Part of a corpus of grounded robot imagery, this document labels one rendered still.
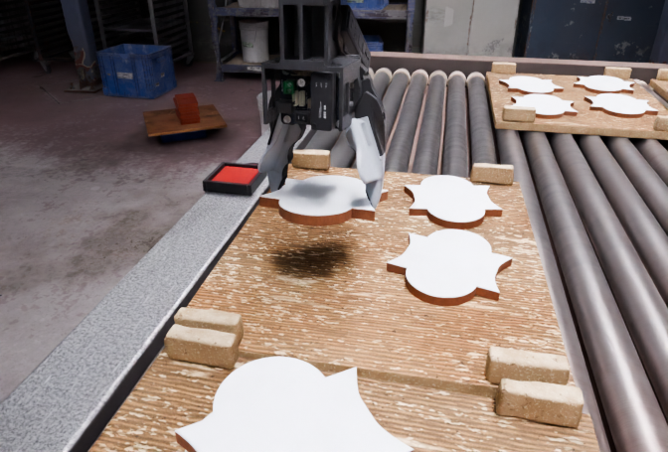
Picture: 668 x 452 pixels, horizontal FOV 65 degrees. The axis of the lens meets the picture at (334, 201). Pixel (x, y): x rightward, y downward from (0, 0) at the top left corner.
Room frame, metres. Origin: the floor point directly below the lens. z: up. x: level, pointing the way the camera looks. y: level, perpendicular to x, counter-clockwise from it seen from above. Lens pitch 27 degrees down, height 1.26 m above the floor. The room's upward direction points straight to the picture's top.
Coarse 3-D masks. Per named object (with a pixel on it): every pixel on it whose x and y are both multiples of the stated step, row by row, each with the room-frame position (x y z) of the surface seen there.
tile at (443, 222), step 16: (432, 176) 0.69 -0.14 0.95; (448, 176) 0.69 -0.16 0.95; (416, 192) 0.64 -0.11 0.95; (432, 192) 0.64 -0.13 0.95; (448, 192) 0.64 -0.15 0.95; (464, 192) 0.64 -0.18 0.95; (480, 192) 0.64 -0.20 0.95; (416, 208) 0.59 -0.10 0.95; (432, 208) 0.59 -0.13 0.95; (448, 208) 0.59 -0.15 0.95; (464, 208) 0.59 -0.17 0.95; (480, 208) 0.59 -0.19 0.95; (496, 208) 0.59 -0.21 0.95; (448, 224) 0.56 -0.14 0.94; (464, 224) 0.56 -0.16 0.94; (480, 224) 0.57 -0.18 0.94
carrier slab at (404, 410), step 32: (160, 384) 0.31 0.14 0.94; (192, 384) 0.31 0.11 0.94; (384, 384) 0.31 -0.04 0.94; (128, 416) 0.28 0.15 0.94; (160, 416) 0.28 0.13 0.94; (192, 416) 0.28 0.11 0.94; (384, 416) 0.28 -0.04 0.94; (416, 416) 0.28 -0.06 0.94; (448, 416) 0.28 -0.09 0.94; (480, 416) 0.28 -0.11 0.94; (512, 416) 0.28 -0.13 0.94; (96, 448) 0.25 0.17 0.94; (128, 448) 0.25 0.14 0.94; (160, 448) 0.25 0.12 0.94; (416, 448) 0.25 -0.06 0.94; (448, 448) 0.25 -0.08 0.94; (480, 448) 0.25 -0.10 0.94; (512, 448) 0.25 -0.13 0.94; (544, 448) 0.25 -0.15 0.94; (576, 448) 0.25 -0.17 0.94
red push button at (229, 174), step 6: (228, 168) 0.76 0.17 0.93; (234, 168) 0.76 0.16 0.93; (240, 168) 0.76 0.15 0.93; (246, 168) 0.76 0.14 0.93; (222, 174) 0.74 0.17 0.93; (228, 174) 0.74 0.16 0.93; (234, 174) 0.74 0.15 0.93; (240, 174) 0.74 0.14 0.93; (246, 174) 0.74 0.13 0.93; (252, 174) 0.74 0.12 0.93; (216, 180) 0.71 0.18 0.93; (222, 180) 0.71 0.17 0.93; (228, 180) 0.71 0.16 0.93; (234, 180) 0.71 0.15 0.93; (240, 180) 0.71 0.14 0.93; (246, 180) 0.71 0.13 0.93
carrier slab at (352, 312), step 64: (512, 192) 0.66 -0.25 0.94; (256, 256) 0.50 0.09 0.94; (320, 256) 0.50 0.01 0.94; (384, 256) 0.50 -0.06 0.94; (512, 256) 0.50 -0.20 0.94; (256, 320) 0.39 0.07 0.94; (320, 320) 0.39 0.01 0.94; (384, 320) 0.39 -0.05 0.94; (448, 320) 0.39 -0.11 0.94; (512, 320) 0.39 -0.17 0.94; (448, 384) 0.31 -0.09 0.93
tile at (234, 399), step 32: (224, 384) 0.24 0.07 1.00; (256, 384) 0.24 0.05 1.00; (288, 384) 0.24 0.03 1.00; (320, 384) 0.24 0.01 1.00; (352, 384) 0.24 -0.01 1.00; (224, 416) 0.22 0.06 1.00; (256, 416) 0.22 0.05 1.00; (288, 416) 0.22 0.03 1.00; (320, 416) 0.22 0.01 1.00; (352, 416) 0.22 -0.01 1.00; (192, 448) 0.20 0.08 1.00; (224, 448) 0.20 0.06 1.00; (256, 448) 0.20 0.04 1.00; (288, 448) 0.20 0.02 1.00; (320, 448) 0.20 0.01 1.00; (352, 448) 0.20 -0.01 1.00; (384, 448) 0.20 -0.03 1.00
